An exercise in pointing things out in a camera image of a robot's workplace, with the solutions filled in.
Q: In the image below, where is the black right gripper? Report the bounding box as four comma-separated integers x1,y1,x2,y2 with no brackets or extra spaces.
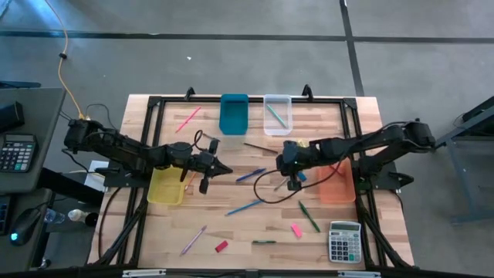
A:
276,139,310,192

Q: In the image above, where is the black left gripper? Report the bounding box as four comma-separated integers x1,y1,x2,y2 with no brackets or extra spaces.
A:
188,137,234,195

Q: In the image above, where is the dark brown pencil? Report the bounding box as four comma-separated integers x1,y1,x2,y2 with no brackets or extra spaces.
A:
243,142,279,154

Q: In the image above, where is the blue pen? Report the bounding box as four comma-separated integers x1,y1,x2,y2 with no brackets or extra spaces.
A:
235,167,267,183

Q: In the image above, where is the blue pencil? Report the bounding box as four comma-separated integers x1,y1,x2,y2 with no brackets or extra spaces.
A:
225,198,264,216

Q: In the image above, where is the light green pencil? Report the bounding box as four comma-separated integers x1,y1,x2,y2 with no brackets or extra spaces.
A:
266,104,289,129

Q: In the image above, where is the pink pencil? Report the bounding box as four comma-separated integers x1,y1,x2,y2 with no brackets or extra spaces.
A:
175,106,202,134

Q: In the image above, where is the clear plastic bin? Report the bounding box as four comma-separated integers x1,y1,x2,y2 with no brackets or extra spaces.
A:
262,93,293,137

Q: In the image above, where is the teal plastic bin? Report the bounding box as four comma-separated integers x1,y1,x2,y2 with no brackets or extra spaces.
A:
218,93,250,136

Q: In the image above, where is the green pen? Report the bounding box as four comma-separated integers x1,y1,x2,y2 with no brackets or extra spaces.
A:
297,200,322,234

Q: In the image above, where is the yellow translucent plastic bin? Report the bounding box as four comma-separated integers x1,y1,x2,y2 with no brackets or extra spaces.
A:
147,166,186,206

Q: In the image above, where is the orange translucent plastic bin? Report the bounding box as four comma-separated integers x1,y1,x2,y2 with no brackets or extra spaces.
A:
316,158,357,205

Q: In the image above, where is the purple pen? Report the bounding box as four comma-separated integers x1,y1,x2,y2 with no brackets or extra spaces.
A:
179,225,208,257

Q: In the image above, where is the silver gray calculator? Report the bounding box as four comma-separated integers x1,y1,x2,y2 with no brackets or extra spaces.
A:
327,220,363,265

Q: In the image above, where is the white paper sheet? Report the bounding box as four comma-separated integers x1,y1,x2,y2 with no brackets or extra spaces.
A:
83,159,111,193

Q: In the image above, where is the white and black bottle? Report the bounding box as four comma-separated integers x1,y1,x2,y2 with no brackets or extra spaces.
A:
67,208,100,228

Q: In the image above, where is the clear plastic bottle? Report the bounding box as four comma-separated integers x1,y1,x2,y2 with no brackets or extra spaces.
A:
42,208,66,225

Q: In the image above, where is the gray metal table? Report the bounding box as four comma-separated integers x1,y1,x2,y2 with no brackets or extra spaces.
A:
435,94,494,225

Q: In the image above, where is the gray desk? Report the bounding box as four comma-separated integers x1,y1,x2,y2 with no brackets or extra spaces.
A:
0,86,67,194

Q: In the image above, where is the dark gray calculator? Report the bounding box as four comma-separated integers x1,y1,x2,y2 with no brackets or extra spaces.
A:
0,133,39,174

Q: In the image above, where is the black computer mouse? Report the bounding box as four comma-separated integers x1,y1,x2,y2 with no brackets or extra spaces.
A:
8,207,42,247

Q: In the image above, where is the black speaker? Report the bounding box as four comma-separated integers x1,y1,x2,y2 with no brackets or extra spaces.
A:
0,100,25,134

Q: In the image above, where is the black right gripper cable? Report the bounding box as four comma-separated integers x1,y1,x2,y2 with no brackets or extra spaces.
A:
252,158,345,205

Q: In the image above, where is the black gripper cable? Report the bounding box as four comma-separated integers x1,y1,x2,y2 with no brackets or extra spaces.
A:
191,129,213,154
252,158,345,205

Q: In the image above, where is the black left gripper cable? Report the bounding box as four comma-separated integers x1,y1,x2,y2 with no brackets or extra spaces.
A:
191,129,213,154

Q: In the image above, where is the black aluminium table frame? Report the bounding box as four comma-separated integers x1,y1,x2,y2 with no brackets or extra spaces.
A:
87,83,416,271

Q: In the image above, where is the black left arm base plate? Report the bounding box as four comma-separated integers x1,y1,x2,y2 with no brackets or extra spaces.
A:
94,164,154,189

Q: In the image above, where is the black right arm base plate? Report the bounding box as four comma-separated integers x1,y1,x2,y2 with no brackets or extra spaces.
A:
354,160,414,193

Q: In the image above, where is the silver metal bracket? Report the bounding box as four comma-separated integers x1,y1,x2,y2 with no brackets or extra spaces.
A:
122,268,167,278
337,270,381,278

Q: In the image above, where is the yellow cable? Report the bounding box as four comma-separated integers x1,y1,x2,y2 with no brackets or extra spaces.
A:
43,0,88,120

